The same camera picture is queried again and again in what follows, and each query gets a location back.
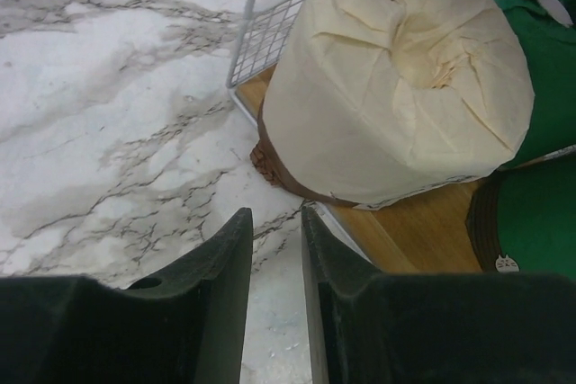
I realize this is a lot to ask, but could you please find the green roll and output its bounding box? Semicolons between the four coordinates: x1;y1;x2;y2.
494;0;575;168
466;156;575;280

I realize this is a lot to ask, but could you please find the cream roll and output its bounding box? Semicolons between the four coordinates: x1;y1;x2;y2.
251;0;535;210

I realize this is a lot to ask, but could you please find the bottom wooden shelf board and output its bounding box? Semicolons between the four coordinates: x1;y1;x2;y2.
236;64;491;273

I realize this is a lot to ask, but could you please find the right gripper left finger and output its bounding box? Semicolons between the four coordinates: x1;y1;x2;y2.
1;208;253;383

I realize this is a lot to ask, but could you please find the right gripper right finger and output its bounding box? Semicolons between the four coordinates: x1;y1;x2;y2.
301;208;575;383

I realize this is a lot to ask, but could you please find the white wire shelf rack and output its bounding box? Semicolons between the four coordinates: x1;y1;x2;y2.
224;0;523;263

